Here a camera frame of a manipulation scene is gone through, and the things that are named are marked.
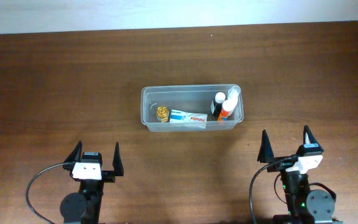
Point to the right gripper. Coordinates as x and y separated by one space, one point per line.
266 154

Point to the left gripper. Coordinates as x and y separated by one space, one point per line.
109 175

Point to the orange tube white cap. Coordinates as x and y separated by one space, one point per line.
227 107

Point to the white spray bottle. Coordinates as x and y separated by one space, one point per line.
233 95

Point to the black bottle white cap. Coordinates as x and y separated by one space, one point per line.
216 104

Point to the gold lid balm jar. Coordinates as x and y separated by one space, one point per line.
163 114

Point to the white Panadol box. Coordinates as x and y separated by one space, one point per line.
193 120

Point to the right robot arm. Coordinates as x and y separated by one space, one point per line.
306 202

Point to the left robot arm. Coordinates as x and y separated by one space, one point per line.
84 205

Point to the clear plastic container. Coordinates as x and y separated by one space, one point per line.
190 99

